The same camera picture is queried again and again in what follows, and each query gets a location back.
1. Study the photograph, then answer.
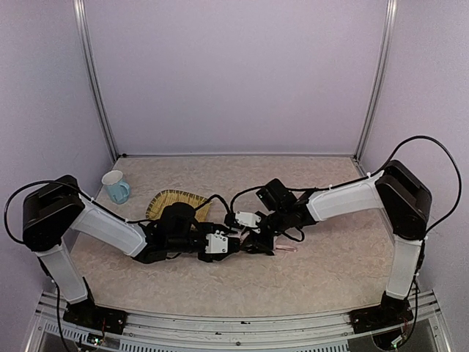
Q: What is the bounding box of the pink and black umbrella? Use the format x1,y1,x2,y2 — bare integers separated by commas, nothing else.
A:
228,230,298,256

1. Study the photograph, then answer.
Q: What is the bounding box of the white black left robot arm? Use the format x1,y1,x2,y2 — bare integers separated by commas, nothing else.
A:
23,175,240,304

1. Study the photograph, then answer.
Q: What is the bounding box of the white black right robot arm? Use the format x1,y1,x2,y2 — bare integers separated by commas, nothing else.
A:
234,160,432,301

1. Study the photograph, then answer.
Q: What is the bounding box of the woven bamboo tray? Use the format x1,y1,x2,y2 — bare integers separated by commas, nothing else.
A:
145,189,212,221

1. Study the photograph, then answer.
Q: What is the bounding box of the light blue mug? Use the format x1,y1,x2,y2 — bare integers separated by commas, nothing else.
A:
101,170,130,205

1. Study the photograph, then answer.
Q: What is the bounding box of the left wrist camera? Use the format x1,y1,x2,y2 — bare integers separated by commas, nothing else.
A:
204,230,229,254

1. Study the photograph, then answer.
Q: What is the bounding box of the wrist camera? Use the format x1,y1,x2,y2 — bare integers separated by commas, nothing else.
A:
204,230,229,254
234,211,261,228

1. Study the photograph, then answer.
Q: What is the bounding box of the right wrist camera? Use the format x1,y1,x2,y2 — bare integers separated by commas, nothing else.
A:
234,211,261,228

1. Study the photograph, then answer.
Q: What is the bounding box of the aluminium front rail base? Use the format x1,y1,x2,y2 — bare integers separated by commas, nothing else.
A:
25,289,451,352

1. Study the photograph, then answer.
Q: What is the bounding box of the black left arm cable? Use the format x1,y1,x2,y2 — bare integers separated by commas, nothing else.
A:
4,179,235,243

